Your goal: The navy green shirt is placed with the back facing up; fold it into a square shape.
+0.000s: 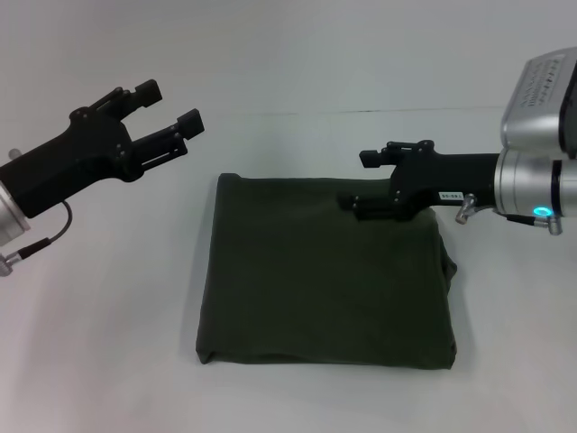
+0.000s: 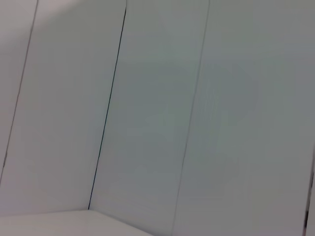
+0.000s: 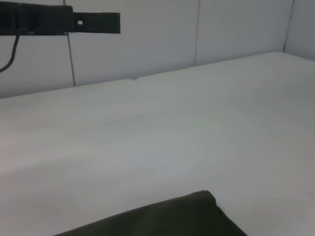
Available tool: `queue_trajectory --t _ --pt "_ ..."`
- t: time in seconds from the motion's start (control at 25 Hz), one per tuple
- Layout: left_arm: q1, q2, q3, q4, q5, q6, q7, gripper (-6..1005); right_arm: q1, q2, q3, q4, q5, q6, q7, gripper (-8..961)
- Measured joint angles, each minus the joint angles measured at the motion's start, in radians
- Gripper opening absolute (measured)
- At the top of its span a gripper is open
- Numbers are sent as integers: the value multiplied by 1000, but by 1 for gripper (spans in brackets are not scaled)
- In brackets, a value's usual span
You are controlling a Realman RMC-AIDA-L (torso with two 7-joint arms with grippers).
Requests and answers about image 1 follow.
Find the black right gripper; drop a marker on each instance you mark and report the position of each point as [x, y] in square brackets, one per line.
[451, 180]

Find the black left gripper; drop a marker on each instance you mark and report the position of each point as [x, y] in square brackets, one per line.
[67, 162]

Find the dark green shirt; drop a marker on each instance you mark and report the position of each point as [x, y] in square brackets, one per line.
[315, 279]

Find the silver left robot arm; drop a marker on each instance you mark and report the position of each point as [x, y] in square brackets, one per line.
[11, 216]

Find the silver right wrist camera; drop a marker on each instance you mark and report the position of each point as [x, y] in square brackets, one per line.
[541, 104]

